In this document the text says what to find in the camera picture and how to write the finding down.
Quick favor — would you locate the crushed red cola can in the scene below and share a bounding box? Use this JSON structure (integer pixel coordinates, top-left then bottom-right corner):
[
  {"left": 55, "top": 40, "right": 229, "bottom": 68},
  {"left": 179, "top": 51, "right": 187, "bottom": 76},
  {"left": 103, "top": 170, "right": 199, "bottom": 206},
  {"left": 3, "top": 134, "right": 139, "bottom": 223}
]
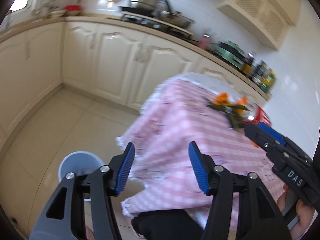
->
[{"left": 248, "top": 104, "right": 271, "bottom": 126}]

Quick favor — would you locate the colourful candy wrapper pile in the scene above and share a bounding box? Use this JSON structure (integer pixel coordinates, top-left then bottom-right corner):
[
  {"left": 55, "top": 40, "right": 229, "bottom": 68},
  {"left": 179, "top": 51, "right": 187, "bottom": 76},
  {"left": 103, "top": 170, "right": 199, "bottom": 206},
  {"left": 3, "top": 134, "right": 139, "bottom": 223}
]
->
[{"left": 205, "top": 92, "right": 249, "bottom": 129}]

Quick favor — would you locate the light blue trash bin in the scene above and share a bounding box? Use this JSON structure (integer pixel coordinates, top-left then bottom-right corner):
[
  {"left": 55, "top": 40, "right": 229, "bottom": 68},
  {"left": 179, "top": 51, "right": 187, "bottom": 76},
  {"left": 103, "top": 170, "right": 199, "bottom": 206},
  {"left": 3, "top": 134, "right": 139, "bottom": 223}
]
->
[{"left": 57, "top": 151, "right": 105, "bottom": 204}]

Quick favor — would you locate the person right hand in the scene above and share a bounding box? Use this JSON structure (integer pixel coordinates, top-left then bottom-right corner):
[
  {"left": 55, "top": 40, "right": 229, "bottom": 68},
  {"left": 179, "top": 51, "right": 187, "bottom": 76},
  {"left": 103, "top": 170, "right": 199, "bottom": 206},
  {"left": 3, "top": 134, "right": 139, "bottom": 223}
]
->
[{"left": 277, "top": 184, "right": 315, "bottom": 239}]

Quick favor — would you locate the green oil bottle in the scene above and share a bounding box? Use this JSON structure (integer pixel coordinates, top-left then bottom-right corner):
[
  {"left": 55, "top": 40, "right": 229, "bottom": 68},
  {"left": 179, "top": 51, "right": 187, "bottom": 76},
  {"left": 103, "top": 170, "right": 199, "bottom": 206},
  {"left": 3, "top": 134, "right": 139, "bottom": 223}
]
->
[{"left": 260, "top": 68, "right": 276, "bottom": 93}]

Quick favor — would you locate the dark vinegar bottle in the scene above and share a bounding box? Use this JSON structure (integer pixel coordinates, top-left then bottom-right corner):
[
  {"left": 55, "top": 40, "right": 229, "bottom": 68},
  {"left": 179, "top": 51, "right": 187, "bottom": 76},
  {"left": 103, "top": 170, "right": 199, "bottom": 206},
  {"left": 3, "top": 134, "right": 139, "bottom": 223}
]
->
[{"left": 251, "top": 60, "right": 267, "bottom": 83}]

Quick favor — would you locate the pink checkered tablecloth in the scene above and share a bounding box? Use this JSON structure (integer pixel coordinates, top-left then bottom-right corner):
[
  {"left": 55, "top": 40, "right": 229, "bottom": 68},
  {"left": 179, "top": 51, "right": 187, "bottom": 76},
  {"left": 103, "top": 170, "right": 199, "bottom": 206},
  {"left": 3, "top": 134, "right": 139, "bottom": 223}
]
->
[{"left": 117, "top": 72, "right": 283, "bottom": 227}]

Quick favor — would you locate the green electric cooker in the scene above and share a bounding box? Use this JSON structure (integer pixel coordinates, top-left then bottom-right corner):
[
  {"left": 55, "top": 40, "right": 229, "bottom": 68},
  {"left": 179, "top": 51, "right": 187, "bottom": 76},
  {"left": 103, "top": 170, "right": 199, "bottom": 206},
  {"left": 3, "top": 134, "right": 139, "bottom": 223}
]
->
[{"left": 214, "top": 41, "right": 245, "bottom": 69}]

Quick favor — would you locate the pink utensil cup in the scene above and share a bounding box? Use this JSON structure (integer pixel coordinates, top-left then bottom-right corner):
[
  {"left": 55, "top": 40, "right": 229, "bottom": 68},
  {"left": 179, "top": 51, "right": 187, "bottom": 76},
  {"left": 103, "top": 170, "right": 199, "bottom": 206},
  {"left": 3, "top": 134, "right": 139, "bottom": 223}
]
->
[{"left": 199, "top": 33, "right": 210, "bottom": 50}]

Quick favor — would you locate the upper lattice cabinet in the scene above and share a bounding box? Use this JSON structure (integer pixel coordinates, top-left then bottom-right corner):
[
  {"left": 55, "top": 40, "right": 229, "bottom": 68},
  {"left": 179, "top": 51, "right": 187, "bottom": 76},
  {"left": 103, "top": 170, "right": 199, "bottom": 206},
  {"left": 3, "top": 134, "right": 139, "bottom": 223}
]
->
[{"left": 217, "top": 0, "right": 301, "bottom": 50}]

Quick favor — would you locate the black gas stove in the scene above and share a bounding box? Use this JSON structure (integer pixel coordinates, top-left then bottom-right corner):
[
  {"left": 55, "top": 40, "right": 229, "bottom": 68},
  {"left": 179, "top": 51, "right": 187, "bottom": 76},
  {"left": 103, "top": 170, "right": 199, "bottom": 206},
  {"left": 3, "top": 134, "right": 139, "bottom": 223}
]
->
[{"left": 106, "top": 11, "right": 193, "bottom": 41}]

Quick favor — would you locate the steel wok with lid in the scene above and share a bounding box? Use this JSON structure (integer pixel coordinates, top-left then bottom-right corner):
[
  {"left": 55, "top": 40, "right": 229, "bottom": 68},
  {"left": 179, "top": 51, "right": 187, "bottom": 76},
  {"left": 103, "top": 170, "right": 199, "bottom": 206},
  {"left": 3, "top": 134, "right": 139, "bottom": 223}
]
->
[{"left": 157, "top": 0, "right": 195, "bottom": 29}]

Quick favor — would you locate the red bowl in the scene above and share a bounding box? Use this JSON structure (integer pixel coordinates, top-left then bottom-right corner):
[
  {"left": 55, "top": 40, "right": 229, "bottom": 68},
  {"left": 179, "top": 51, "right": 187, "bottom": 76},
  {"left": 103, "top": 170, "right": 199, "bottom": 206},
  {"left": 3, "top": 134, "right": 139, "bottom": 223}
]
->
[{"left": 64, "top": 4, "right": 82, "bottom": 16}]

